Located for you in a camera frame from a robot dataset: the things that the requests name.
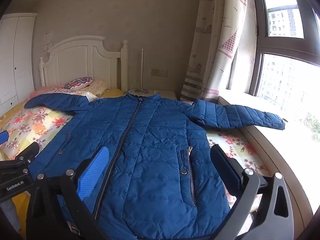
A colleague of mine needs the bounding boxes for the purple patterned pillow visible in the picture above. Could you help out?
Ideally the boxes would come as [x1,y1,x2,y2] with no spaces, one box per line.
[62,77,93,90]

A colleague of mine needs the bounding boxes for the cream fuzzy blanket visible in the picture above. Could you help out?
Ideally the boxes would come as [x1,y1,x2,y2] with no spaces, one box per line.
[86,80,110,95]

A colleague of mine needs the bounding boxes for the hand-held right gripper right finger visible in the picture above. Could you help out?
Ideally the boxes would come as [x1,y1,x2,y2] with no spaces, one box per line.
[211,144,295,240]

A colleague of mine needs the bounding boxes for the printed beige curtain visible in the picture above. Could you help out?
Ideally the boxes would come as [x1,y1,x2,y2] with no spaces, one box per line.
[180,0,250,103]

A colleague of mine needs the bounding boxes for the white wooden headboard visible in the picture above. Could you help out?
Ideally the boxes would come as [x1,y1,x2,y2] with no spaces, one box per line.
[39,35,129,92]

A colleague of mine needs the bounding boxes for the dark framed window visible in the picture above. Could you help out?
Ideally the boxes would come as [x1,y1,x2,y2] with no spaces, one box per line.
[226,0,320,105]

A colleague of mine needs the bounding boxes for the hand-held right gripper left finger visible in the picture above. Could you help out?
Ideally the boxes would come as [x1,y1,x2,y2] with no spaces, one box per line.
[26,145,110,240]

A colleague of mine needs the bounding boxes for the white nightstand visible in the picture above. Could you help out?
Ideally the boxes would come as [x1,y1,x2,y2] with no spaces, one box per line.
[125,90,178,102]

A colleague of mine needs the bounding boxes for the blue quilted jacket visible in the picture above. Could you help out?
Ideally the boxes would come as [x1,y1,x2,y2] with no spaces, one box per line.
[24,92,286,239]

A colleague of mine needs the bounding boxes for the pale window sill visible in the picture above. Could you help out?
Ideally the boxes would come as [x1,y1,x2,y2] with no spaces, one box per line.
[217,96,320,218]

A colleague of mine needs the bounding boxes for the floral pillow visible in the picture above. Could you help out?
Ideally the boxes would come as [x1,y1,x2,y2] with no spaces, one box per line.
[0,91,272,220]

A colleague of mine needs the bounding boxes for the white wardrobe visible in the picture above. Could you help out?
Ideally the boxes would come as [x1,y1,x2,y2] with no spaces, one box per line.
[0,13,38,115]

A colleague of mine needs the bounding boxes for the white desk lamp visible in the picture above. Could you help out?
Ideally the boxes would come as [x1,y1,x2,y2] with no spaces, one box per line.
[130,49,150,94]

